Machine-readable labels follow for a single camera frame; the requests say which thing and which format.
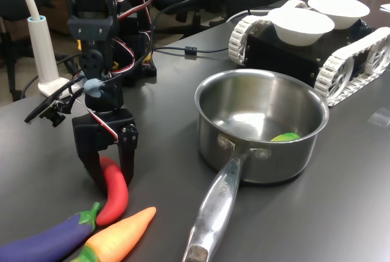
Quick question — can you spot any long black cable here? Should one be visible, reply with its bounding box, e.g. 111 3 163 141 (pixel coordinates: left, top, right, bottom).
103 0 234 86

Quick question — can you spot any orange toy carrot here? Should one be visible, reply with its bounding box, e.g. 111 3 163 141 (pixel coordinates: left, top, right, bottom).
69 206 157 262

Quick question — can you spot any pale grey putty lump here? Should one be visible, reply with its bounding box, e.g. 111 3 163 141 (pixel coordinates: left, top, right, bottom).
82 78 106 98

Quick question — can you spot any clear tape patch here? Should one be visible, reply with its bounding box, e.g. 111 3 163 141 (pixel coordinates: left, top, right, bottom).
367 108 390 127

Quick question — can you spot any steel pan with long handle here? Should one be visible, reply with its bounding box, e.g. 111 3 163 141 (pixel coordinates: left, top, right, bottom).
182 68 330 262

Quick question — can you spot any green yellow toy corn cob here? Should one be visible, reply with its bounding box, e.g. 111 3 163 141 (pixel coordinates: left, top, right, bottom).
270 132 301 143

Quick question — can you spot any purple toy aubergine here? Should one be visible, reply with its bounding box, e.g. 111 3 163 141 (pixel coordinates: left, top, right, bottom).
0 201 102 262

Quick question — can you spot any black vehicle with white tracks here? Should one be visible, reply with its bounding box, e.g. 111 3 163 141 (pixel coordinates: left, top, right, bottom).
228 0 390 107

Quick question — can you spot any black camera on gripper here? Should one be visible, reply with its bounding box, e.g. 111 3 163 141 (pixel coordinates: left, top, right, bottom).
24 83 80 127

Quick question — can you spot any red toy chilli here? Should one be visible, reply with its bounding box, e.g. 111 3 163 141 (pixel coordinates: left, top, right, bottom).
96 155 130 226

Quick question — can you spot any white bowl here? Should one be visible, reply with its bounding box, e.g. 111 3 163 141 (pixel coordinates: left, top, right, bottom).
267 8 336 47
307 0 371 30

